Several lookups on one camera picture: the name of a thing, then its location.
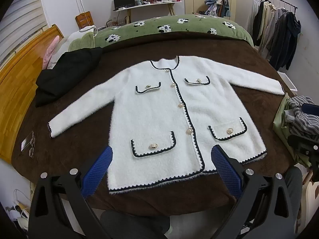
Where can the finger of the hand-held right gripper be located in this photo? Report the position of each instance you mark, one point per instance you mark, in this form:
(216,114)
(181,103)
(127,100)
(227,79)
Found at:
(311,109)
(299,142)

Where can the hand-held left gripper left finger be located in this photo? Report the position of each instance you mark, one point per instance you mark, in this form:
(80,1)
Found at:
(98,169)

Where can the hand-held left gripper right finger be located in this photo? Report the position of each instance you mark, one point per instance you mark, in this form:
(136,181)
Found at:
(225,169)

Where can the white fuzzy black-trimmed cardigan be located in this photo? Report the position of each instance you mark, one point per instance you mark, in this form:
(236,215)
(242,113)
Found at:
(154,119)

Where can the striped clothes pile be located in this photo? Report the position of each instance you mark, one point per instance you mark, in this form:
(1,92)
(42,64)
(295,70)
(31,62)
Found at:
(280,122)

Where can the row of hanging clothes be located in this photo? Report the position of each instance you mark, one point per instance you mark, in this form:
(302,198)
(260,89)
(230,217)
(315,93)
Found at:
(284,37)

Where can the metal clothes rack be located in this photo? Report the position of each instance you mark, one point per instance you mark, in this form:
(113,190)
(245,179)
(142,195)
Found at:
(279,0)

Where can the pile of clothes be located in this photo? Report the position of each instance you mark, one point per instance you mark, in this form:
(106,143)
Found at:
(216,3)

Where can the grey striped garment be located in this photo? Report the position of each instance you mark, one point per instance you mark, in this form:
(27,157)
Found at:
(302,124)

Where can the white storage box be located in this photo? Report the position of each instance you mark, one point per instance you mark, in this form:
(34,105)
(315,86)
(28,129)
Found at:
(287,81)

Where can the person's right leg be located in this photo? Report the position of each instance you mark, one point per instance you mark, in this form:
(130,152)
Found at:
(294,191)

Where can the eyeglasses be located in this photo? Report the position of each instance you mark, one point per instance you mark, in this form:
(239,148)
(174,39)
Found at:
(32,141)

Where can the black garment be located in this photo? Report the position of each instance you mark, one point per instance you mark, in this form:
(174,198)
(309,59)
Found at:
(64,74)

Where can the pink cloth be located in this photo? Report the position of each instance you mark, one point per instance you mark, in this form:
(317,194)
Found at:
(49,54)

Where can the light green white towel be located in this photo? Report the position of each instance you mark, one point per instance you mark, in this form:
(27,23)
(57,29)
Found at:
(82,41)

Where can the wooden headboard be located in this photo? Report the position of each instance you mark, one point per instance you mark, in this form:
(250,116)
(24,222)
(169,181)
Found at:
(20,62)

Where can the green panda-print blanket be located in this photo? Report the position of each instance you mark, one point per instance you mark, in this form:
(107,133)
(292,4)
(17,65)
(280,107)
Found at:
(147,31)

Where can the orange wooden chair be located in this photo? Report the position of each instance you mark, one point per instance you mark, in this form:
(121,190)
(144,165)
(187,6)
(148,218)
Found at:
(84,20)

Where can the black laptop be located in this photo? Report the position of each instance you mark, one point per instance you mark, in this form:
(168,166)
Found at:
(124,2)

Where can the white window blinds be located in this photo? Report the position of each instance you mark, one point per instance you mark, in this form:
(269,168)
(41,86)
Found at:
(22,17)

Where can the white desk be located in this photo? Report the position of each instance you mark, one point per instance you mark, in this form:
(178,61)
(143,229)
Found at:
(149,4)

